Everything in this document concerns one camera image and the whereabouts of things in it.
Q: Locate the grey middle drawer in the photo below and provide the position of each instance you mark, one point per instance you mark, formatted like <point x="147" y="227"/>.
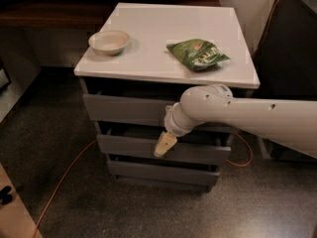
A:
<point x="198" y="147"/>

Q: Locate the grey drawer cabinet white top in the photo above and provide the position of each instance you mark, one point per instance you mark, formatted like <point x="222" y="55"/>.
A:
<point x="147" y="64"/>

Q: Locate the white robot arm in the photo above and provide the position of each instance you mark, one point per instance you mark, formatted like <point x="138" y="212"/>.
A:
<point x="257" y="116"/>

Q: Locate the grey bottom drawer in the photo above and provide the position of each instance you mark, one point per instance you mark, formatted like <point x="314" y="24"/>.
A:
<point x="162" y="170"/>

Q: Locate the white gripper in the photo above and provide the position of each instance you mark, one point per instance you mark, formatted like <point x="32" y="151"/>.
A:
<point x="171" y="125"/>

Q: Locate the dark wooden shelf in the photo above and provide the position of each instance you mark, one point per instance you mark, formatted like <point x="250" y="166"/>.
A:
<point x="72" y="14"/>

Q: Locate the black object on wood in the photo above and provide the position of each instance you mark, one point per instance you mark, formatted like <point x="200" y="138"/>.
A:
<point x="5" y="196"/>

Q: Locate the grey top drawer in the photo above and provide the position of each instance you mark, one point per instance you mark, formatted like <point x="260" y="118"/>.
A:
<point x="141" y="107"/>

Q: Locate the white paper bowl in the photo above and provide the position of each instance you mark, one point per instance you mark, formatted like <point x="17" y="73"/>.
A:
<point x="109" y="43"/>

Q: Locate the light wooden board corner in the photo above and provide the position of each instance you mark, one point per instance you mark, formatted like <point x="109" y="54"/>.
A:
<point x="15" y="219"/>

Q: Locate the grey drawer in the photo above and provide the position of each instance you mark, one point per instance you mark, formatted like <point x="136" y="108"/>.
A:
<point x="162" y="170"/>
<point x="198" y="147"/>
<point x="141" y="107"/>

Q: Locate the green jalapeno chip bag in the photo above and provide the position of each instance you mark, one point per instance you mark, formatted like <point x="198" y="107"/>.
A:
<point x="196" y="54"/>

